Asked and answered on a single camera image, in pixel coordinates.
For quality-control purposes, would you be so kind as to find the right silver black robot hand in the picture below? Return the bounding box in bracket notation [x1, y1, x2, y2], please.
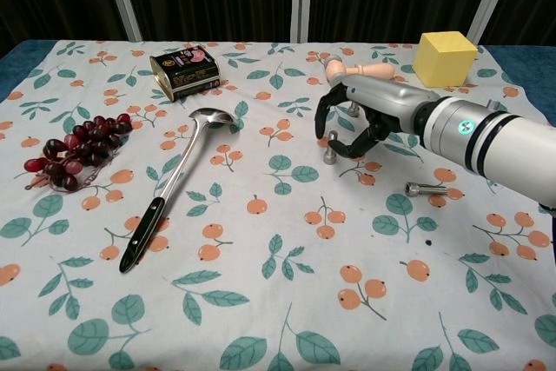
[314, 75, 440, 159]

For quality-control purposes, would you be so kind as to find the wooden toy hammer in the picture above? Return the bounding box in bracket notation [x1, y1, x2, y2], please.
[325, 54, 395, 85]

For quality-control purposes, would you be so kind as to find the yellow foam cube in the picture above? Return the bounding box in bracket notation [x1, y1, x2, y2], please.
[412, 30, 479, 88]

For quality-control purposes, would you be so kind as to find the blue table cover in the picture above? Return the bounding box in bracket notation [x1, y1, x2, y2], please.
[0, 38, 556, 118]

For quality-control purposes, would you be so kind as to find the floral fruit print tablecloth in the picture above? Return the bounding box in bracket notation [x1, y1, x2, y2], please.
[0, 39, 556, 371]

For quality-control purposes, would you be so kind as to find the black gold food tin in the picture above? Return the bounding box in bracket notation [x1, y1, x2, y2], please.
[149, 43, 222, 103]

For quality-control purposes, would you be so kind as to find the dark red grape bunch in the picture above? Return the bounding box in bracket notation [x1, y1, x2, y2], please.
[23, 113, 134, 193]

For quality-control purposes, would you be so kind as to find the steel ladle black handle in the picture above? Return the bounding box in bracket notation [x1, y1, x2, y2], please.
[119, 107, 238, 275]

